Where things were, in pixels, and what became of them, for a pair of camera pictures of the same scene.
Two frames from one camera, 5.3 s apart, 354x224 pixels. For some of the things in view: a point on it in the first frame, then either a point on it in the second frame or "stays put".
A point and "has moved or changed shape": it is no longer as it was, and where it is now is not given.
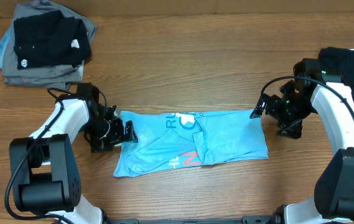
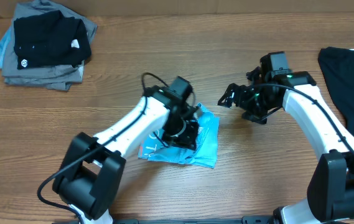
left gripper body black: (101, 132) → (183, 136)
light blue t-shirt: (190, 139) has moved or changed shape
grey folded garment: (58, 76) stays put
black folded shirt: (50, 39) stays put
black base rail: (274, 219) stays put
